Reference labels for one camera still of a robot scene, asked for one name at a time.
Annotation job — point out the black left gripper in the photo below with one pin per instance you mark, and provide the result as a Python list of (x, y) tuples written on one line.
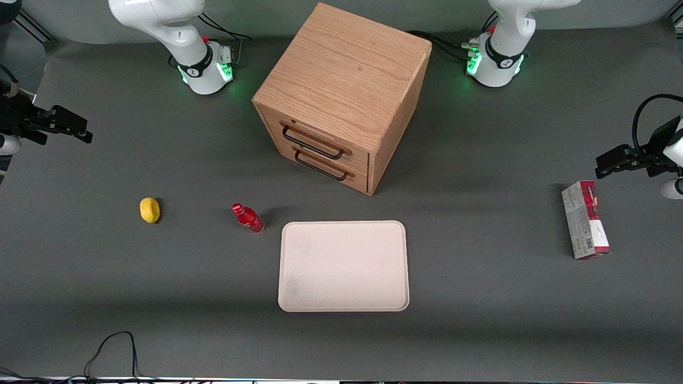
[(652, 156)]

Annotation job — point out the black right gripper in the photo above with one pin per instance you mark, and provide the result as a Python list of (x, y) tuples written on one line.
[(21, 118)]

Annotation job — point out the red coke bottle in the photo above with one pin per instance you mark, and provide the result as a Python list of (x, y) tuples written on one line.
[(248, 218)]

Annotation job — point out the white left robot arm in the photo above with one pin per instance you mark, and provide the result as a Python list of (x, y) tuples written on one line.
[(507, 32)]

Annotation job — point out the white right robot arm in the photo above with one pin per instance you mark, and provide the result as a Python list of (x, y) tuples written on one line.
[(176, 32)]

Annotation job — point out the cream rectangular tray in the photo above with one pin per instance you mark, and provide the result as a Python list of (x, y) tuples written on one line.
[(344, 266)]

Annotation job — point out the red and white carton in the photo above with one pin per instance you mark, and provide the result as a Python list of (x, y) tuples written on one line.
[(584, 224)]

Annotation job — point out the yellow lemon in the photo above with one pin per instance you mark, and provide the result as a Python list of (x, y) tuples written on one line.
[(150, 210)]

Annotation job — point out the black metal stand rods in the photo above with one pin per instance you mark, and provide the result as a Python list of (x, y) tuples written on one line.
[(32, 26)]

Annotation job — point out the wooden drawer front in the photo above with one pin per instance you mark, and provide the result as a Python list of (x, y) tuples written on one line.
[(357, 157), (358, 180)]

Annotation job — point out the oak wooden drawer cabinet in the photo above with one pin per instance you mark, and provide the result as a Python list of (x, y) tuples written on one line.
[(347, 69)]

